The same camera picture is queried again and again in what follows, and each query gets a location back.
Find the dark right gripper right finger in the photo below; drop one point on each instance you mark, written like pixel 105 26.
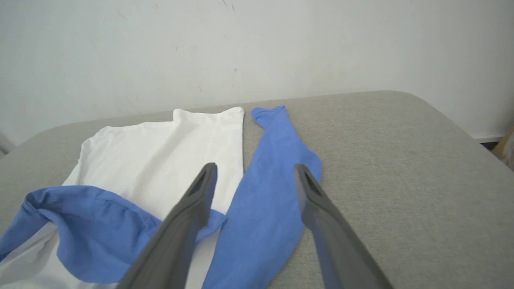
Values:
pixel 337 249

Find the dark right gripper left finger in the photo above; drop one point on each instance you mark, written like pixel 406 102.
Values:
pixel 180 241

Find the blue and white garment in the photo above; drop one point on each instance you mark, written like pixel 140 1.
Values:
pixel 140 160

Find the beige blurry object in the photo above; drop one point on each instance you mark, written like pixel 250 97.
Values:
pixel 506 148

